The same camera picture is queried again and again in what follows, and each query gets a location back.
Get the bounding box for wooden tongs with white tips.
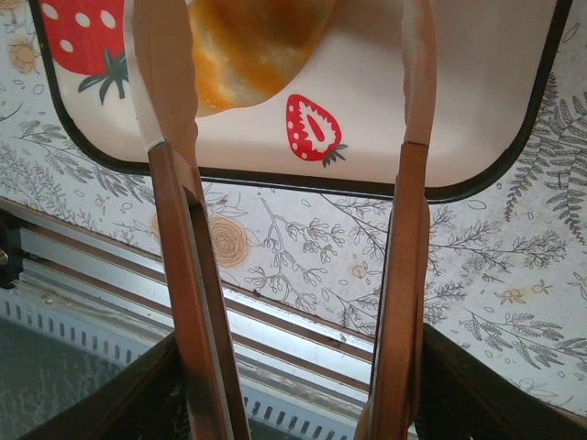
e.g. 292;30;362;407
123;0;437;440

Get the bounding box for grey slotted cable duct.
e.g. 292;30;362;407
0;297;373;440

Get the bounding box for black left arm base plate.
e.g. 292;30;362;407
0;218;25;291

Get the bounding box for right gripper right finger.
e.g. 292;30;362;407
414;323;587;440

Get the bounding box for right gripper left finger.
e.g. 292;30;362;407
17;329;194;440

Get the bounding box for fake striped long loaf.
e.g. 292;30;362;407
185;0;344;118

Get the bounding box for white strawberry print tray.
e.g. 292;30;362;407
27;0;575;204

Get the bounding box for grey metal sheet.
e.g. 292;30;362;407
0;318;178;440

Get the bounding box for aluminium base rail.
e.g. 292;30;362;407
0;195;382;414

